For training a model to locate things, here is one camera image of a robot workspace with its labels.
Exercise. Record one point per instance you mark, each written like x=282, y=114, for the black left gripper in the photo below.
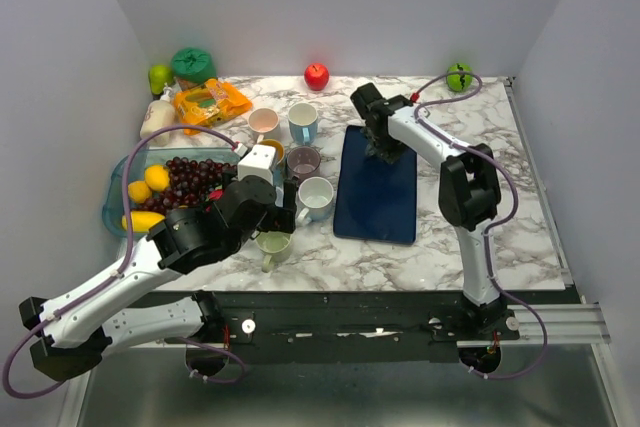
x=282, y=219

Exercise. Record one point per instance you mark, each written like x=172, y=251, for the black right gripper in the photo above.
x=389, y=152

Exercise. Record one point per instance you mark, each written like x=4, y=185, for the light green mug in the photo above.
x=276, y=248

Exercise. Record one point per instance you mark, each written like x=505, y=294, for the blue mug white base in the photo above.
x=316, y=196

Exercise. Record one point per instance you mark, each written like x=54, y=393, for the blue butterfly mug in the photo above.
x=278, y=165

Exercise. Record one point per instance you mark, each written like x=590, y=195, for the purple mug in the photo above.
x=302, y=163

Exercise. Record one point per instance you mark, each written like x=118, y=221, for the light blue hexagonal mug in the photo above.
x=303, y=123

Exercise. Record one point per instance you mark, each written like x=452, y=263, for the pink mug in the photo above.
x=264, y=124

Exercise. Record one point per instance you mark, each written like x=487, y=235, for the dark grey-blue mug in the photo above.
x=383, y=146

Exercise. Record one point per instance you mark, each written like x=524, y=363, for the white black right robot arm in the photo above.
x=468, y=192

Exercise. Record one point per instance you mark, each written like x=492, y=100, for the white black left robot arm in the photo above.
x=78, y=329

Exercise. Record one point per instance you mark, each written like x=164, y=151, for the red apple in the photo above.
x=316, y=76

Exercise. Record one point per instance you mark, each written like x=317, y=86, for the red dragon fruit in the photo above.
x=215, y=195

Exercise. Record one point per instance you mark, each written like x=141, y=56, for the green watermelon ball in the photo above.
x=459, y=77

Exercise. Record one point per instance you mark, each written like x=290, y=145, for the dark blue tray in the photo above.
x=375, y=200

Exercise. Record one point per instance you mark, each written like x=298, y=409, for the dark purple grapes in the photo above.
x=190, y=184

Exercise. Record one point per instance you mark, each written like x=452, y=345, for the orange snack bag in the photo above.
x=209, y=104

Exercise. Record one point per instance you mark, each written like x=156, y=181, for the cream lotion bottle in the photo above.
x=159, y=114

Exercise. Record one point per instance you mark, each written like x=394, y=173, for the clear blue plastic bowl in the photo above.
x=113, y=210

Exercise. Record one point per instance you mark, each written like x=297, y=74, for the green wrapped cup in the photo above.
x=192, y=67

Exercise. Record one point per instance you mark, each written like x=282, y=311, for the green pear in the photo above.
x=160, y=76

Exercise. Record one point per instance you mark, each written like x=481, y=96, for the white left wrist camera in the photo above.
x=255, y=161

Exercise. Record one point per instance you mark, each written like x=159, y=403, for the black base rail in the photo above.
x=339, y=327

